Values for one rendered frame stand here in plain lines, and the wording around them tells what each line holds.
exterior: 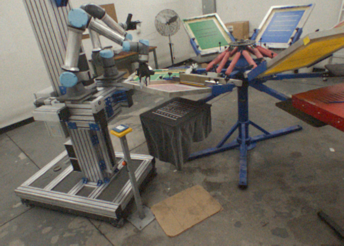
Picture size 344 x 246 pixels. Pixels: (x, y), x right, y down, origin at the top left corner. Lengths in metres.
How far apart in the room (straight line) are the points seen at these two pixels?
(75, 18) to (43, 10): 0.50
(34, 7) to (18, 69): 3.23
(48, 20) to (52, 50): 0.24
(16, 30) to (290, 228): 5.07
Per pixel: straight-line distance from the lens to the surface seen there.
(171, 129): 1.98
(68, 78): 1.91
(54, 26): 2.26
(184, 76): 2.41
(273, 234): 2.42
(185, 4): 7.83
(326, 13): 6.04
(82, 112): 2.10
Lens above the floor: 1.84
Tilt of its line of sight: 24 degrees down
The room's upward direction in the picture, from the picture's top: 8 degrees counter-clockwise
